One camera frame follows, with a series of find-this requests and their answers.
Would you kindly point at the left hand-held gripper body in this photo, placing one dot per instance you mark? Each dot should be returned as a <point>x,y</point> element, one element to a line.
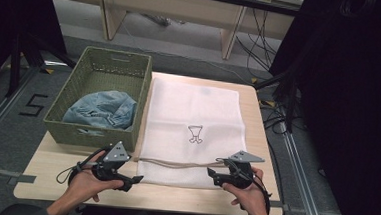
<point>116,153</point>

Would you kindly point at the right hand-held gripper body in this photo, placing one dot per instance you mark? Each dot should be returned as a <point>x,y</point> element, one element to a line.
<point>239,174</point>

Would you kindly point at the blue denim garment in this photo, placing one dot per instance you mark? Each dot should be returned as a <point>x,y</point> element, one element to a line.
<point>105,109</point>

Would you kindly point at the white mesh laundry bag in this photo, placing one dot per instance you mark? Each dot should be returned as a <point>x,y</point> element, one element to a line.
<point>192,104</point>

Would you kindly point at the green woven basket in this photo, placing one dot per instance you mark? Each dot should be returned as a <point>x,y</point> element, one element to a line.
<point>100,72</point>

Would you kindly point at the person's right hand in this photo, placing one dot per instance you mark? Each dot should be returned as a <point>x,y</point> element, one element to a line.
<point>249,198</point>

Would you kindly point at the person's left hand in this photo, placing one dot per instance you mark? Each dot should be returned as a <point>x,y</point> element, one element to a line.
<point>85,184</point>

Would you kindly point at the grey floor strip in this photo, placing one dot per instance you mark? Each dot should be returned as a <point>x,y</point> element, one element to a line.
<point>4,175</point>
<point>292,208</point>

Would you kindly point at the black tripod stand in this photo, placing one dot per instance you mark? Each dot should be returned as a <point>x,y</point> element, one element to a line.
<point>13,70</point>
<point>291,107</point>

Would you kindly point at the yellow floor tape mark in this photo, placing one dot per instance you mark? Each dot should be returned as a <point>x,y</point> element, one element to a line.
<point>49,71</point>

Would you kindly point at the black curtain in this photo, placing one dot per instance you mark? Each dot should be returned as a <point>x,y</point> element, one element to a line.
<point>10,9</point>
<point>346,97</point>

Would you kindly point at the grey power strip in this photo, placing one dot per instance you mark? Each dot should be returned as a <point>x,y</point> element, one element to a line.
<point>160,19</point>

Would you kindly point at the metal floor rail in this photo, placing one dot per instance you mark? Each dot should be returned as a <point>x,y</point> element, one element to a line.
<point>302,181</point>
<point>1,109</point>

